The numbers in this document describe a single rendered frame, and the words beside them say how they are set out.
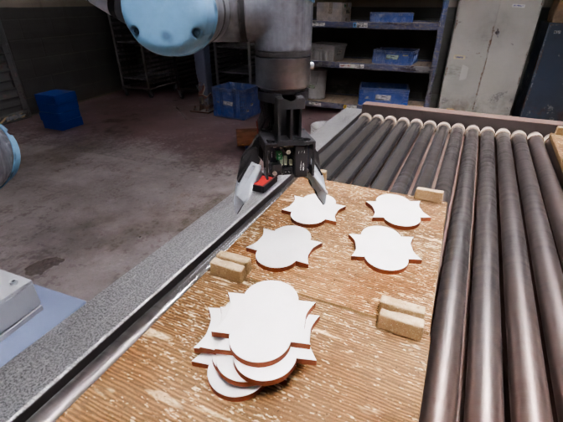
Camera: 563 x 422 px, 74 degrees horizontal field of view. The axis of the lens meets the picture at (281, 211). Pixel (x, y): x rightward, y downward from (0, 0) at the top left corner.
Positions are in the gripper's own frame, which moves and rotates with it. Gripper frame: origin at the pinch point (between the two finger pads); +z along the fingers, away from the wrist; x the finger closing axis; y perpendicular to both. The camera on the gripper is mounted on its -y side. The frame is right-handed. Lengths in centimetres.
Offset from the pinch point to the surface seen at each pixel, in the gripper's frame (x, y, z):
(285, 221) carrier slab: 2.9, -8.5, 8.0
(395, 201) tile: 27.6, -10.1, 6.9
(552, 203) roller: 66, -7, 10
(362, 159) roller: 34, -42, 10
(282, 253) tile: -0.2, 3.3, 7.1
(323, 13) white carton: 151, -445, -20
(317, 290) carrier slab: 3.3, 12.6, 8.1
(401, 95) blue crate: 238, -381, 69
